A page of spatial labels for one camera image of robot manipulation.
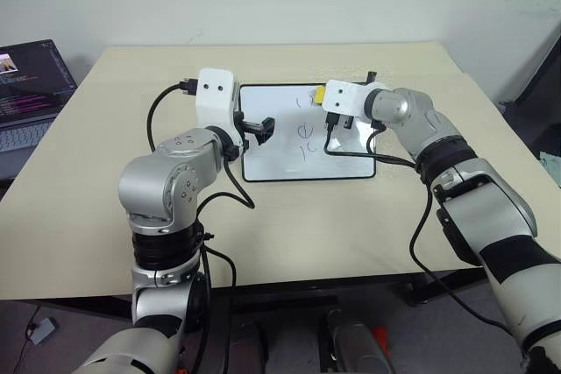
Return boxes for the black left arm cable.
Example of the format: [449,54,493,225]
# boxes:
[146,77,257,374]

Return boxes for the orange plastic part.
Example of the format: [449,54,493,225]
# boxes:
[372,325,390,354]

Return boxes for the black-framed whiteboard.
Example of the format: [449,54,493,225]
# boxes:
[238,82,378,183]

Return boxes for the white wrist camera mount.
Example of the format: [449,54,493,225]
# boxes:
[321,79,389,124]
[194,67,243,148]

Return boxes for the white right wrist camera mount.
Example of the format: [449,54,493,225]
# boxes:
[321,79,389,124]

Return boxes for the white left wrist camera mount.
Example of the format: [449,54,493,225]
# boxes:
[194,67,243,148]

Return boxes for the grey power adapter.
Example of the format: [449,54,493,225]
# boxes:
[25,315,59,345]

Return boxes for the black table frame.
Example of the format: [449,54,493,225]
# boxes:
[0,269,490,321]

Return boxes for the open laptop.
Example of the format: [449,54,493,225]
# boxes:
[0,39,79,159]

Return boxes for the grey rounded shape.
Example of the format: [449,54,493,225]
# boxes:
[323,308,391,374]

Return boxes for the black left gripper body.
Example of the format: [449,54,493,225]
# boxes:
[232,109,252,151]

